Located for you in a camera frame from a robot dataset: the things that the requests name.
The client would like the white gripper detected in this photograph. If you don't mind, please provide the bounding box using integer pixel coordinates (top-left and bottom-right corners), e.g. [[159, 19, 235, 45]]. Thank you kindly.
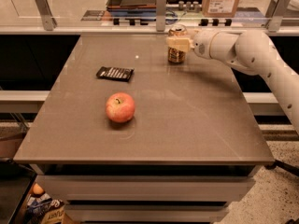
[[166, 29, 218, 59]]

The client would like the orange soda can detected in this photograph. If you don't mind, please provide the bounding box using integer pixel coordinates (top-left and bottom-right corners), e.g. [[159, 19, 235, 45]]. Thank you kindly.
[[168, 24, 187, 63]]

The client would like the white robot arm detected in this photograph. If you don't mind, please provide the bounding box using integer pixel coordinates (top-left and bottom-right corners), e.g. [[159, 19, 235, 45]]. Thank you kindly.
[[166, 30, 299, 133]]

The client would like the cardboard box with label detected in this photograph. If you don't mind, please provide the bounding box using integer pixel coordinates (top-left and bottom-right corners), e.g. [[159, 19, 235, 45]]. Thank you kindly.
[[202, 0, 239, 18]]

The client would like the black snack packet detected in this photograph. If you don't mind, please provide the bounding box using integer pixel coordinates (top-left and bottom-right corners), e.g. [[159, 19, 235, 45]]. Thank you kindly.
[[96, 66, 134, 82]]

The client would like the red apple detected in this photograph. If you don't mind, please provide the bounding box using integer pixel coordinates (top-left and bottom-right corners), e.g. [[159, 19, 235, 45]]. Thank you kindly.
[[106, 92, 135, 123]]

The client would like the upper white drawer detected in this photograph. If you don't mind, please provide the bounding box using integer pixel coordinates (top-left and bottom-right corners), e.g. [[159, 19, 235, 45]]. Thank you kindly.
[[36, 175, 255, 202]]

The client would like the small orange fruit below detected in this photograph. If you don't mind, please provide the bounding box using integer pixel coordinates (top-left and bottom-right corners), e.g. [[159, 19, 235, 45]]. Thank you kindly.
[[33, 183, 45, 195]]

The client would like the snack bag under table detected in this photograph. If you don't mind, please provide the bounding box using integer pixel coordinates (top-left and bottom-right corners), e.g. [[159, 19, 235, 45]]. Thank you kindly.
[[23, 193, 64, 224]]

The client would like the middle metal bracket post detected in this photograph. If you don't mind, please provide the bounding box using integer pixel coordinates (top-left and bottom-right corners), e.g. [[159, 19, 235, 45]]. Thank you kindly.
[[156, 0, 166, 32]]

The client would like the metal bracket post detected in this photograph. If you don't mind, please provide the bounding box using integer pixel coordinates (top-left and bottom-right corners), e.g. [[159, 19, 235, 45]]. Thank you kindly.
[[156, 0, 166, 32], [266, 0, 291, 33], [35, 0, 57, 31]]

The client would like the right metal bracket post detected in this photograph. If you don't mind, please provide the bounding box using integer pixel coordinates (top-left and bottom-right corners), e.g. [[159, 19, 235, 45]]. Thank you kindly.
[[266, 0, 291, 33]]

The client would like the left metal bracket post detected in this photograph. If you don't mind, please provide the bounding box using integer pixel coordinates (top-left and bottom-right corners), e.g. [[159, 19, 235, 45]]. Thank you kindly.
[[35, 0, 57, 31]]

